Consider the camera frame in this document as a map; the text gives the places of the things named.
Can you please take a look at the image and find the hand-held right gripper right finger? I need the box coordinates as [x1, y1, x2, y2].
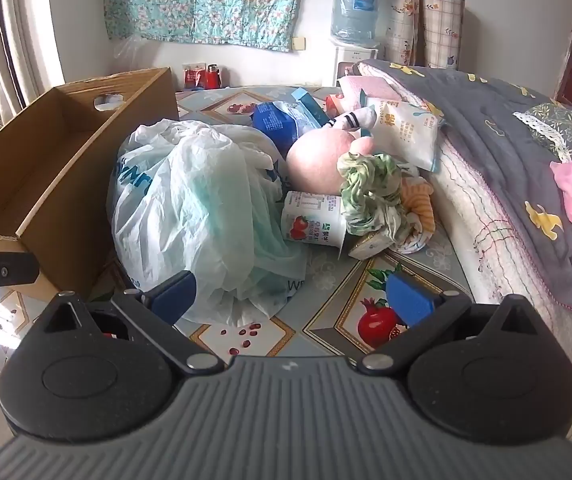
[356, 266, 536, 376]

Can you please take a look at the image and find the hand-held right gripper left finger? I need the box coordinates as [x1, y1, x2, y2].
[38, 270, 219, 375]

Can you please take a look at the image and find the brown cardboard box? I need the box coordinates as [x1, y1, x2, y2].
[0, 66, 181, 303]

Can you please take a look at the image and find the orange striped cloth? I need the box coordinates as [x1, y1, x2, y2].
[396, 180, 436, 256]

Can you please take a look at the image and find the green floral cloth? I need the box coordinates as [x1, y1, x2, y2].
[336, 152, 409, 243]

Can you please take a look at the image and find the white cotton swab bag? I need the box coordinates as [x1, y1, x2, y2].
[361, 91, 441, 172]

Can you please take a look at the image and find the pink plush toy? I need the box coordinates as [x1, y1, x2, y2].
[286, 107, 381, 196]

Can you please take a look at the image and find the blue wet wipes pack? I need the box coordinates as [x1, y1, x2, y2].
[252, 101, 324, 156]

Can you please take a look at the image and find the pink knitted towel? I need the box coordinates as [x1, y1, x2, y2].
[337, 75, 407, 106]

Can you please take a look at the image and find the light blue carton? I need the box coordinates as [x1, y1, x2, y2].
[290, 87, 333, 126]

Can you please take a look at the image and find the large white plastic bag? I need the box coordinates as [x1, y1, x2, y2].
[106, 119, 311, 326]

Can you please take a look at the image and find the grey quilt with yellow prints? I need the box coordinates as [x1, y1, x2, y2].
[336, 59, 572, 461]

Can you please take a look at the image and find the red box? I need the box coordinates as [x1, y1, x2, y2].
[183, 64, 207, 90]

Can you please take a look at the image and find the green floral lace pillow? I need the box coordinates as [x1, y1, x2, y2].
[513, 102, 572, 163]

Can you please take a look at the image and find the white curtain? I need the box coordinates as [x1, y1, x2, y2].
[0, 0, 64, 116]

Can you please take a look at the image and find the clear plastic bag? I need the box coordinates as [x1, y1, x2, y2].
[113, 35, 142, 73]

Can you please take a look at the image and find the white water dispenser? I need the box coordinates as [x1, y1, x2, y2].
[333, 45, 379, 86]

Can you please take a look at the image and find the checked wallpaper roll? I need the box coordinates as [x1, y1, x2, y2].
[421, 0, 466, 70]

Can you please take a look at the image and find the blue water jug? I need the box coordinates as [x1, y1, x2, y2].
[330, 0, 384, 46]

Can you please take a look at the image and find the teal floral wall cloth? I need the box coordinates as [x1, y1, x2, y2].
[103, 0, 324, 53]

